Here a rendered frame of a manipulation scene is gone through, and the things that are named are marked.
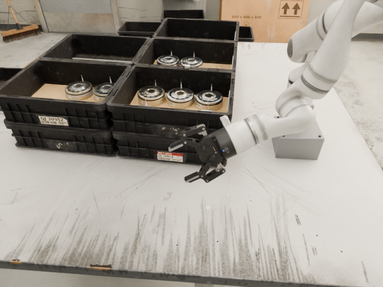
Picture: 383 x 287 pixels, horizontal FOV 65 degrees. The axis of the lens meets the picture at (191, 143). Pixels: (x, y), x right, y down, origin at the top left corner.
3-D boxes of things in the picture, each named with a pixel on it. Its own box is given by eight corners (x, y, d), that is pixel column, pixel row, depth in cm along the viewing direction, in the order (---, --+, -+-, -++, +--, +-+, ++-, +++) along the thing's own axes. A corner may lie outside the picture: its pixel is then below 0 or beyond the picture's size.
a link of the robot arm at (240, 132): (231, 145, 83) (251, 136, 83) (240, 162, 73) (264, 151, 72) (218, 117, 80) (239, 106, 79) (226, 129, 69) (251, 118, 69)
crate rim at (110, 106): (235, 77, 115) (235, 71, 113) (231, 122, 92) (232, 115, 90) (133, 70, 119) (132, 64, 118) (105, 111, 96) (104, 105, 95)
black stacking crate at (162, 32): (237, 43, 166) (239, 22, 159) (235, 66, 144) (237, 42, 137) (166, 39, 171) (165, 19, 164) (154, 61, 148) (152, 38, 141)
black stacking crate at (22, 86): (135, 91, 125) (131, 66, 118) (110, 135, 102) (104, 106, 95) (45, 85, 129) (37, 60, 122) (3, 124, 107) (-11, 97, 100)
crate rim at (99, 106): (133, 70, 119) (132, 64, 118) (105, 111, 96) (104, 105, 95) (38, 64, 124) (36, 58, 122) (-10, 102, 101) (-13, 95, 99)
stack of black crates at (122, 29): (166, 55, 318) (164, 21, 297) (162, 67, 295) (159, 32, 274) (129, 54, 321) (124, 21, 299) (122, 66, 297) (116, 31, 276)
